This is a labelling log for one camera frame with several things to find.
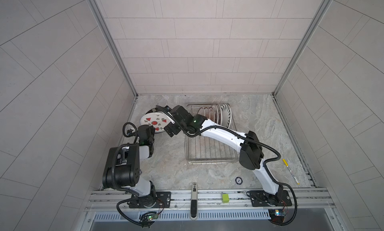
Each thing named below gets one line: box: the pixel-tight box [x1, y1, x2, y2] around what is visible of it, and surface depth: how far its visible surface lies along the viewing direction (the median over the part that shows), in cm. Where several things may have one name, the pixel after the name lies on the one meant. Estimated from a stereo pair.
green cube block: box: [222, 193, 230, 204], surface depth 72 cm
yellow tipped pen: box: [282, 158, 300, 185], surface depth 82 cm
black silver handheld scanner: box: [189, 182, 199, 221], surface depth 68 cm
